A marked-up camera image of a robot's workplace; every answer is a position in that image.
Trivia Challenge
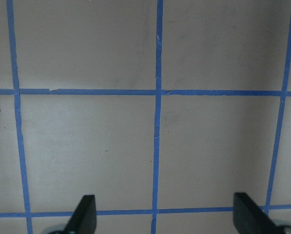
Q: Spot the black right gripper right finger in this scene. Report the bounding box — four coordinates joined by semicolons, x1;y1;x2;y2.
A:
233;193;282;234

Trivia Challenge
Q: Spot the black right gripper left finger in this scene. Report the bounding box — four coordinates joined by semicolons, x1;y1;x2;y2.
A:
63;195;97;234

